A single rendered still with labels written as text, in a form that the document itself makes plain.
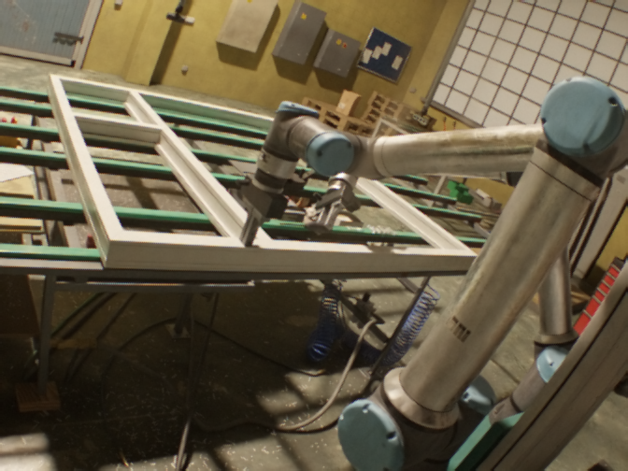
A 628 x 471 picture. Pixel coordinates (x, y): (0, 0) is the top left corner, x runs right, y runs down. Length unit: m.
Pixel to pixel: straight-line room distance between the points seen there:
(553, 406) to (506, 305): 0.33
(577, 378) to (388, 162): 0.59
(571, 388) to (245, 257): 0.81
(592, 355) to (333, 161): 0.64
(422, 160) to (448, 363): 0.42
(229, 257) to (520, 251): 0.73
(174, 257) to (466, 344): 0.68
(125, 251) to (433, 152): 0.66
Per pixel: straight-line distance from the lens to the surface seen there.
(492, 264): 0.70
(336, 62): 9.41
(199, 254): 1.14
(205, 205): 1.49
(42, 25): 7.42
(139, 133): 1.89
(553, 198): 0.67
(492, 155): 0.89
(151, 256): 1.09
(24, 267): 1.05
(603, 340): 0.92
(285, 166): 1.10
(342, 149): 0.99
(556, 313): 1.50
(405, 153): 1.00
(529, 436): 1.01
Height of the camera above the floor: 1.44
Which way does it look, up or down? 20 degrees down
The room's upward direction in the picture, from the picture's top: 24 degrees clockwise
